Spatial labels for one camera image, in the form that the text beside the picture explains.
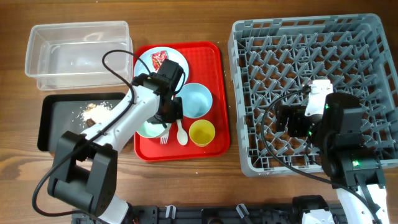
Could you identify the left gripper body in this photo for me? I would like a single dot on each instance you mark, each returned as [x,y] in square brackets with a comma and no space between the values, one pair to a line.
[171,114]

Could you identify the red serving tray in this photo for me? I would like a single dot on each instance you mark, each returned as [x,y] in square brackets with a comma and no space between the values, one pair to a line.
[205,67]

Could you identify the yellow plastic cup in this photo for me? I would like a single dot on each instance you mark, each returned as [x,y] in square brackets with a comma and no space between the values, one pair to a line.
[201,132]

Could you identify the red snack wrapper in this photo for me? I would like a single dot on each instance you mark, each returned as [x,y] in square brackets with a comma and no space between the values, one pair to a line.
[158,59]

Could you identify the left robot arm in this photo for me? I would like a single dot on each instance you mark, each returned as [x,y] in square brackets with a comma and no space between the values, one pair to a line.
[84,171]

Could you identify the pink plastic fork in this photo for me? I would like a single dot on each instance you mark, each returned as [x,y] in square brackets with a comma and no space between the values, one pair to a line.
[164,138]

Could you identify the light blue bowl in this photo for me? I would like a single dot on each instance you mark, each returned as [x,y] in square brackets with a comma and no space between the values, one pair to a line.
[197,100]

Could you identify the grey dishwasher rack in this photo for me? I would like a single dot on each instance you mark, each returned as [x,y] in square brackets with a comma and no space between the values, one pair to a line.
[270,58]

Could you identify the black plastic tray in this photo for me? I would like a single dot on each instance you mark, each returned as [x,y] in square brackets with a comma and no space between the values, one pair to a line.
[59,111]

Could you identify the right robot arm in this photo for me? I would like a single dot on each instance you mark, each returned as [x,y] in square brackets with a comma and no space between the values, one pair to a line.
[331,122]

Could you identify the cream plastic spoon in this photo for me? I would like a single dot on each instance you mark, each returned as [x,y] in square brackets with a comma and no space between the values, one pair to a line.
[182,136]

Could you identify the clear plastic storage bin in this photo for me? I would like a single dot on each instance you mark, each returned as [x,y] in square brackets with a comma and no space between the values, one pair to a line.
[79,55]

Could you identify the mint green bowl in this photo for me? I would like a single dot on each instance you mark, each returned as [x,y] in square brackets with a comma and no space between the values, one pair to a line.
[150,130]

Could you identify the rice and food scraps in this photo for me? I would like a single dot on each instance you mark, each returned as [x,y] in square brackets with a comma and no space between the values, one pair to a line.
[93,113]

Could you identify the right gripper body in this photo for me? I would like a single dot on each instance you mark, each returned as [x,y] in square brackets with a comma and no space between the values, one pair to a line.
[300,124]

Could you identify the light blue plate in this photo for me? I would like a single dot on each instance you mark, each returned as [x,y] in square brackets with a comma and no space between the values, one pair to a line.
[173,55]

